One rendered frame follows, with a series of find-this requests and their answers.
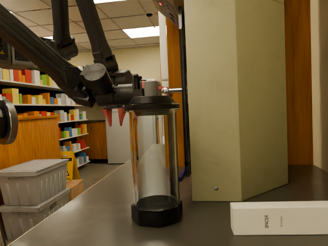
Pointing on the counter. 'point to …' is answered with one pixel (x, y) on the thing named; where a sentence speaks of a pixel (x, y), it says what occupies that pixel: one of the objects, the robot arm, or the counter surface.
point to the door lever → (171, 91)
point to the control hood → (173, 6)
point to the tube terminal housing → (236, 97)
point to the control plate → (168, 10)
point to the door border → (185, 90)
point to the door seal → (187, 102)
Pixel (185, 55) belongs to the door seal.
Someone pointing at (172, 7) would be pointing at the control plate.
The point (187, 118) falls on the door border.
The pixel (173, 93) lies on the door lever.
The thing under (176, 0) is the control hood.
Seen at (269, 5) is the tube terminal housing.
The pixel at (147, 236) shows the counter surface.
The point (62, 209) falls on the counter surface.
